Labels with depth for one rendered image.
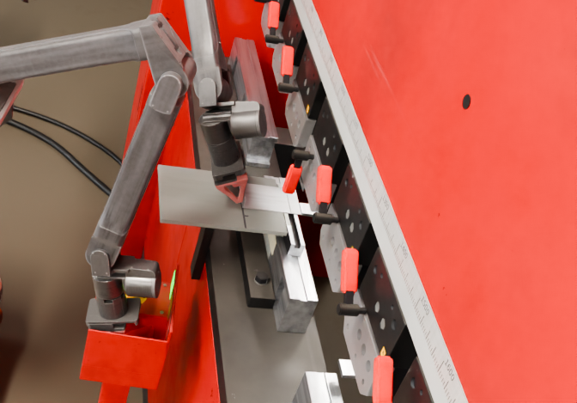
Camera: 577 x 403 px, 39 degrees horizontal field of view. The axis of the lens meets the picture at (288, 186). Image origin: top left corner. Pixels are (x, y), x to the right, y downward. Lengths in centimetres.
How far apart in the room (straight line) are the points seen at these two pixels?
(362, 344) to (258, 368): 42
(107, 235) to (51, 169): 183
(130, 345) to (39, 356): 101
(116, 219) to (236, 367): 36
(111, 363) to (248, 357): 30
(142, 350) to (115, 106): 222
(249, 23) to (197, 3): 82
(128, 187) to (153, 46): 27
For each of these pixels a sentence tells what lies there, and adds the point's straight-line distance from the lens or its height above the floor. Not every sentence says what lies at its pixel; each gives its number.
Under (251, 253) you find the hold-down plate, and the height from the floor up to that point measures 91.
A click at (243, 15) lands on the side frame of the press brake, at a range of 245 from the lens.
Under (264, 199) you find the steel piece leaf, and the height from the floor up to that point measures 100.
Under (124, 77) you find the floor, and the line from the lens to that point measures 400.
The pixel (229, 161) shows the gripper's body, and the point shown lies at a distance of 165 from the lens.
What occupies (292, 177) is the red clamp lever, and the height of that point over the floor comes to 120.
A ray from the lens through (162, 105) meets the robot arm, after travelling 136.
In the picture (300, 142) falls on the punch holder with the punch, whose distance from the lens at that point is 160.
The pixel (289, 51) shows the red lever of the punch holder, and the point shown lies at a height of 131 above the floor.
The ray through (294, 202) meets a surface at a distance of 177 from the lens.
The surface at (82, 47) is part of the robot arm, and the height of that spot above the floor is 136.
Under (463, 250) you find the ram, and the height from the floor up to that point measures 150.
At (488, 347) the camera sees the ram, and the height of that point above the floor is 147.
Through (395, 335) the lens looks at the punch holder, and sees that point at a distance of 110.
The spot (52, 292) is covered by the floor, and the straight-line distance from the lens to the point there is 285.
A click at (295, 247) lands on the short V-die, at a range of 167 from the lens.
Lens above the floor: 204
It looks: 35 degrees down
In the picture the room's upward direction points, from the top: 19 degrees clockwise
